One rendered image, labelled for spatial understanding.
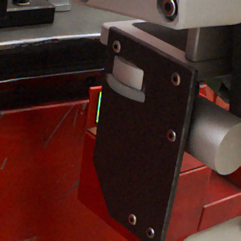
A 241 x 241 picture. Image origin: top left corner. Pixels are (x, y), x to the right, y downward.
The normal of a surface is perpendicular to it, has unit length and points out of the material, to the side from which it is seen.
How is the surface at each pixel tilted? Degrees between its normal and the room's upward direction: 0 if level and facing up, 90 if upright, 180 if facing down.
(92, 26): 0
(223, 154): 90
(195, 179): 90
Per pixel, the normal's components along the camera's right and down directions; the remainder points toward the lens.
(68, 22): 0.11, -0.91
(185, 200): 0.57, 0.39
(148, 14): -0.80, 0.15
